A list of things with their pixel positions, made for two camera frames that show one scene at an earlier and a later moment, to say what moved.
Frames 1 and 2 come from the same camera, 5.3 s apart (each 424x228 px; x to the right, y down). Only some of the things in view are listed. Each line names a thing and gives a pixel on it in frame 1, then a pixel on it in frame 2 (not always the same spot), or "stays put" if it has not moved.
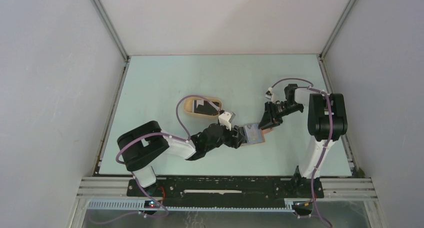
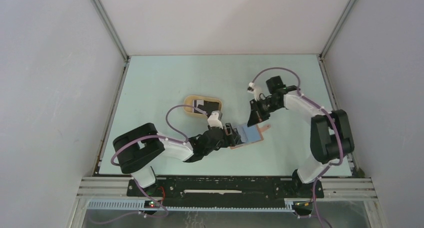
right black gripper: (266, 122) -> (255, 117)
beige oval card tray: (188, 102) stays put
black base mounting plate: (227, 192) stays put
